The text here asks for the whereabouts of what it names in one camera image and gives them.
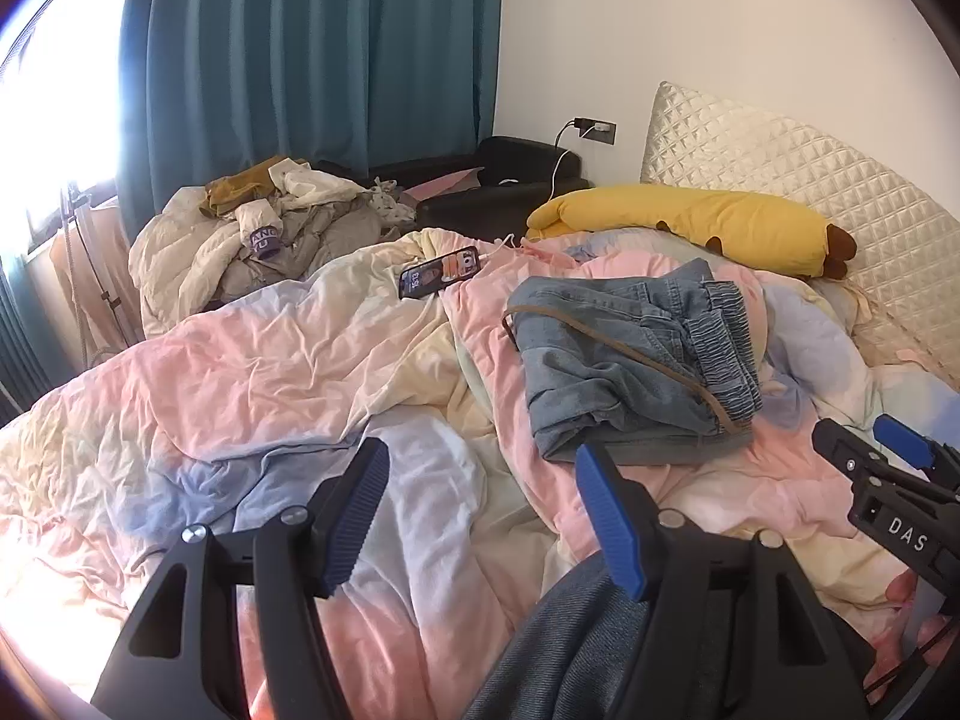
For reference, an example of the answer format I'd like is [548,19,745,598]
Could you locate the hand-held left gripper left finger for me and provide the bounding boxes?
[90,436,391,720]

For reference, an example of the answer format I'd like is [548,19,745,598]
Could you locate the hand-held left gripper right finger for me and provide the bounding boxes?
[574,441,871,720]

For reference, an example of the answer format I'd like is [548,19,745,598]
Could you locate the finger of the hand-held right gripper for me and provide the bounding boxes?
[812,418,912,488]
[872,414,960,492]

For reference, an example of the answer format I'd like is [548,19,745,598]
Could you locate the grey jeans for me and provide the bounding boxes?
[465,547,878,720]

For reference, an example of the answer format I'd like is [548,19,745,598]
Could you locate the blue denim jeans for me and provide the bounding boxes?
[502,256,766,466]

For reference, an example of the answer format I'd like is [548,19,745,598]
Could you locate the pile of crumpled clothes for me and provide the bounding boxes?
[127,165,406,338]

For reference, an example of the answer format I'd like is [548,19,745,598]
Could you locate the person's right hand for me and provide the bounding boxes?
[874,611,957,680]

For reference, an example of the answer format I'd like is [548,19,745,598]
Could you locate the brown belt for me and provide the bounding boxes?
[504,304,755,437]

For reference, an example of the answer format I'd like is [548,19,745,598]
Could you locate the pastel tie-dye duvet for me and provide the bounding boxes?
[0,229,960,720]

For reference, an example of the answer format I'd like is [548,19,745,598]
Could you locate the black smartphone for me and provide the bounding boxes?
[397,246,481,299]

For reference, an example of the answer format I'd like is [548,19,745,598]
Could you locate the yellow plush pillow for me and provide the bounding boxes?
[525,184,857,282]

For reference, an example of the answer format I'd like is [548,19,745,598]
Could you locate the quilted cream headboard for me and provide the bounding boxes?
[641,81,960,383]

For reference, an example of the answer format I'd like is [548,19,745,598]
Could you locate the grey padded jacket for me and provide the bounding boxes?
[225,199,387,293]

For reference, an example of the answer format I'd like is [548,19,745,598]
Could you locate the purple knit cuff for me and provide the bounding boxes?
[246,223,282,262]

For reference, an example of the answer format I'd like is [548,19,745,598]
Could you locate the pink paper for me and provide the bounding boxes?
[397,169,481,200]

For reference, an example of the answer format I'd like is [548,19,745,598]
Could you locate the mustard garment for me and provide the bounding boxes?
[199,157,308,217]

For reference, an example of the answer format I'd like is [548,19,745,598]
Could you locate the beige hanging garment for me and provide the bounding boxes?
[49,202,147,361]

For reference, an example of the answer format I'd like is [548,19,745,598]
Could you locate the black armchair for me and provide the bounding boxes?
[315,136,593,230]

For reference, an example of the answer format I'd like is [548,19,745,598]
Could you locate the teal curtain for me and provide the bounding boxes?
[116,0,503,222]
[0,255,53,428]

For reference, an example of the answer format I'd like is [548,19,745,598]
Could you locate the window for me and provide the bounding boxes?
[0,0,140,256]

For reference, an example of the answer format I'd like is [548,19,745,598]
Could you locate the white charging cable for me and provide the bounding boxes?
[478,142,571,263]

